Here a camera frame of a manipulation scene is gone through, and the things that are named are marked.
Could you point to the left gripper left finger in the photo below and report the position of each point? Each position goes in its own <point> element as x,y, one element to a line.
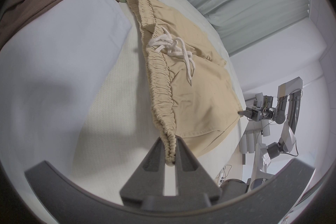
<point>152,165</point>

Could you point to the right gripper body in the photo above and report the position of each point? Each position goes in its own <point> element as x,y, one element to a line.
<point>254,114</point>

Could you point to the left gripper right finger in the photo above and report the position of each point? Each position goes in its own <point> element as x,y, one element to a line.
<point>190,167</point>

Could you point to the beige shorts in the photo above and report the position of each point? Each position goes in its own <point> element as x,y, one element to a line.
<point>199,91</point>

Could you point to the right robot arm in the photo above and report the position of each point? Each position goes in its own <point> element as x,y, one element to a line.
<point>288,139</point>

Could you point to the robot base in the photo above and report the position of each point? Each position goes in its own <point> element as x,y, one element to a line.
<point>259,160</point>

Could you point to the bed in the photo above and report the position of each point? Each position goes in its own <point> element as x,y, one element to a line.
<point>118,102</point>

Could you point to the white power strip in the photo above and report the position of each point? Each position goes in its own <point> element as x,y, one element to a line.
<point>221,175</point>

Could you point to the white garment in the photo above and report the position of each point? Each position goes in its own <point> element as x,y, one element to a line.
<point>57,65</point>

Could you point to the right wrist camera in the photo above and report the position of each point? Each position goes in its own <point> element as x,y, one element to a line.
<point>259,99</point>

